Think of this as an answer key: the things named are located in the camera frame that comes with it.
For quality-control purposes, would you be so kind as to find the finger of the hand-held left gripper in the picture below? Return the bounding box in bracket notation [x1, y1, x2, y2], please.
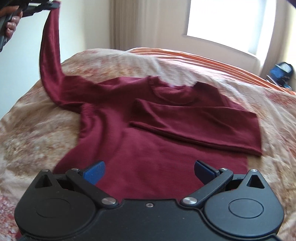
[20, 0, 61, 16]

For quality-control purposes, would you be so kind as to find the blue bag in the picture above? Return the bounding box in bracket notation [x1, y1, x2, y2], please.
[265, 61, 295, 89]

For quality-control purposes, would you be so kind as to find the floral beige blanket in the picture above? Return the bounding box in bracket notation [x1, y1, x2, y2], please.
[0, 47, 296, 241]

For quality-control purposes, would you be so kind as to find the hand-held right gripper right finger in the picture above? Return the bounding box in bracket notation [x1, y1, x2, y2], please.
[180, 160, 265, 207]

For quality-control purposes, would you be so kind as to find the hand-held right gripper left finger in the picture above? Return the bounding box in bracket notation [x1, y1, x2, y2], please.
[34, 160, 117, 207]

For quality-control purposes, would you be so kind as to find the orange striped bed cover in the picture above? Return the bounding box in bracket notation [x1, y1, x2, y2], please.
[128, 47, 296, 96]

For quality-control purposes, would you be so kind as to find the person's left hand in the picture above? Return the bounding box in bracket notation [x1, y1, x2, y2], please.
[0, 6, 24, 38]

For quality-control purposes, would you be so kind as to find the beige curtain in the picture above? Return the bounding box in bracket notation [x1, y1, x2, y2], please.
[108, 0, 140, 51]

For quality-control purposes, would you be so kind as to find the bright window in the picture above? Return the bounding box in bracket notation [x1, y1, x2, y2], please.
[182, 0, 284, 56]

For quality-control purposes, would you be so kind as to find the maroon knit sweater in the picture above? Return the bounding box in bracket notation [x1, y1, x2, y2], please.
[39, 1, 263, 200]

